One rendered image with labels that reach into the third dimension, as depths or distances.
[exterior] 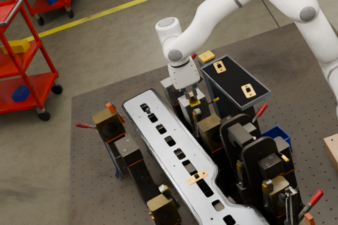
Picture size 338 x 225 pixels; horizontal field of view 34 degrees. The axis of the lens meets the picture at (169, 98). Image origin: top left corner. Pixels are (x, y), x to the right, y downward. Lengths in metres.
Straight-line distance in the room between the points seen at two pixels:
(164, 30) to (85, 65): 3.37
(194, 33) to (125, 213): 1.06
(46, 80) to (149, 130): 2.48
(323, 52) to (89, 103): 1.72
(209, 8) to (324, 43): 0.43
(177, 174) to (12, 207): 2.10
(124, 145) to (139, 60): 2.62
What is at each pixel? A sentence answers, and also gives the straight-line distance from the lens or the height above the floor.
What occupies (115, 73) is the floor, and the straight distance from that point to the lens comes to 4.93.
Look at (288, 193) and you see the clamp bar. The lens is 1.76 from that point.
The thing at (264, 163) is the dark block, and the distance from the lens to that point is 1.98.
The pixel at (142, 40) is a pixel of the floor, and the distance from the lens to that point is 5.25.
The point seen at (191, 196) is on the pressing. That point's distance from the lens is 2.12.
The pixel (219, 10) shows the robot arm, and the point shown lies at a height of 1.61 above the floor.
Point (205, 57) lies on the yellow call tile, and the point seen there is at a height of 1.16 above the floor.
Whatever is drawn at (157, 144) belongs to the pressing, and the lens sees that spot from 2.40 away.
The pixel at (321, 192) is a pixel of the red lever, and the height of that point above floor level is 1.15.
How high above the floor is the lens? 2.50
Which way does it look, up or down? 35 degrees down
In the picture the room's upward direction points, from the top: 21 degrees counter-clockwise
